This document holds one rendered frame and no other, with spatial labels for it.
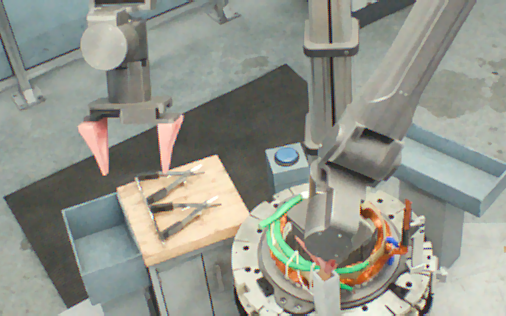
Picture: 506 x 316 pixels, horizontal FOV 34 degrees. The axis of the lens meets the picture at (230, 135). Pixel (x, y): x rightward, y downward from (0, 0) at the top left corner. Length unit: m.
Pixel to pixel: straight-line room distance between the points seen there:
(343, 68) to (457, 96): 1.76
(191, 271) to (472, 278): 0.58
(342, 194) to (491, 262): 0.82
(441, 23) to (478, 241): 0.92
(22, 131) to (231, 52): 0.97
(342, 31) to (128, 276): 0.62
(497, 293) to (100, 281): 0.77
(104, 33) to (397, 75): 0.34
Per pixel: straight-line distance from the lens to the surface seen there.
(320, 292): 1.21
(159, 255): 1.42
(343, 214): 0.96
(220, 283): 1.53
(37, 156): 3.36
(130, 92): 1.06
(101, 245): 1.56
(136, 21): 1.06
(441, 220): 1.59
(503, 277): 1.74
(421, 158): 1.59
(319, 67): 1.65
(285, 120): 3.25
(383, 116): 0.95
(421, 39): 0.93
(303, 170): 1.57
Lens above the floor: 2.11
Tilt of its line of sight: 41 degrees down
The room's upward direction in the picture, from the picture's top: 8 degrees counter-clockwise
